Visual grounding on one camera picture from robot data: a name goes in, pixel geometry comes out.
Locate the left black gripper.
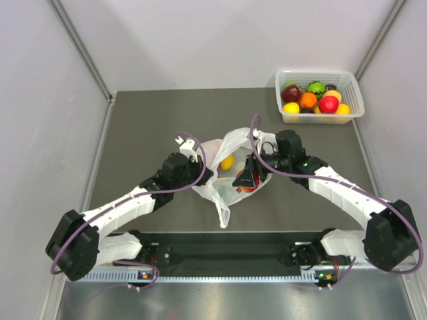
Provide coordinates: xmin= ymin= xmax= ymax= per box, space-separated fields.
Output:
xmin=172 ymin=154 xmax=213 ymax=191

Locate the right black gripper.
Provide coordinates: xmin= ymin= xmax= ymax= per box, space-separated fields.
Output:
xmin=234 ymin=145 xmax=292 ymax=188

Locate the red fruit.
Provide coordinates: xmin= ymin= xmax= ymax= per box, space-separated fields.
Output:
xmin=318 ymin=96 xmax=340 ymax=114
xmin=236 ymin=175 xmax=260 ymax=193

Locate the white printed plastic bag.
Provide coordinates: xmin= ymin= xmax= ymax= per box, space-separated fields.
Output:
xmin=193 ymin=127 xmax=272 ymax=229

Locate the orange fruit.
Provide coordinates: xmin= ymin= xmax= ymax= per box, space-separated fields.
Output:
xmin=299 ymin=92 xmax=318 ymax=109

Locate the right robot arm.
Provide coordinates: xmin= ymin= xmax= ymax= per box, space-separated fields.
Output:
xmin=233 ymin=129 xmax=423 ymax=272

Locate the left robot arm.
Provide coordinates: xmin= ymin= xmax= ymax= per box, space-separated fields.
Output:
xmin=45 ymin=153 xmax=212 ymax=281

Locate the yellow fruit in bag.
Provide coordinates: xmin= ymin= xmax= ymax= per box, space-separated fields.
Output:
xmin=220 ymin=155 xmax=234 ymax=171

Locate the dark purple fruit front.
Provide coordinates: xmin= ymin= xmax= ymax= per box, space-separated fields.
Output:
xmin=300 ymin=108 xmax=315 ymax=114

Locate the green striped fruit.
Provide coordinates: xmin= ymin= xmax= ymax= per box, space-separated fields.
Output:
xmin=306 ymin=81 xmax=326 ymax=99

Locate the yellow lemon left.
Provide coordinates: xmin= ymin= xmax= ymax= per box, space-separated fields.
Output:
xmin=283 ymin=102 xmax=300 ymax=114

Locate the red apple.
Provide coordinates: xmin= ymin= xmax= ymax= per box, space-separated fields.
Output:
xmin=281 ymin=84 xmax=302 ymax=103

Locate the yellow lemon right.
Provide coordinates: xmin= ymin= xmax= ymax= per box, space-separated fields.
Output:
xmin=336 ymin=103 xmax=351 ymax=115

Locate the white perforated plastic basket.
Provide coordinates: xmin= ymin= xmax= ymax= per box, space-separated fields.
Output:
xmin=275 ymin=69 xmax=365 ymax=125

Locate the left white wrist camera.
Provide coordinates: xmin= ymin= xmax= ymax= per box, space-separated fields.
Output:
xmin=175 ymin=135 xmax=199 ymax=163

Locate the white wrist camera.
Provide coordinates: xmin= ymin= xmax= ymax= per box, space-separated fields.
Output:
xmin=253 ymin=129 xmax=278 ymax=155
xmin=175 ymin=135 xmax=199 ymax=163

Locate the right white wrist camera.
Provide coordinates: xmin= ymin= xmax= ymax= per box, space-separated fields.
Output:
xmin=253 ymin=129 xmax=278 ymax=155

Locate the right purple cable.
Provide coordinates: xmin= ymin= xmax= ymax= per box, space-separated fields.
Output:
xmin=249 ymin=113 xmax=423 ymax=290

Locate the purple cable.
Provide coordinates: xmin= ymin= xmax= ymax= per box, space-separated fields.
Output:
xmin=49 ymin=131 xmax=207 ymax=290
xmin=249 ymin=113 xmax=423 ymax=290

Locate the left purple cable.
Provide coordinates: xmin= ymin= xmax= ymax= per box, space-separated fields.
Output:
xmin=49 ymin=131 xmax=207 ymax=290

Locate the slotted cable duct rail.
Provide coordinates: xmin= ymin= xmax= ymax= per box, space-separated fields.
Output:
xmin=80 ymin=267 xmax=337 ymax=283

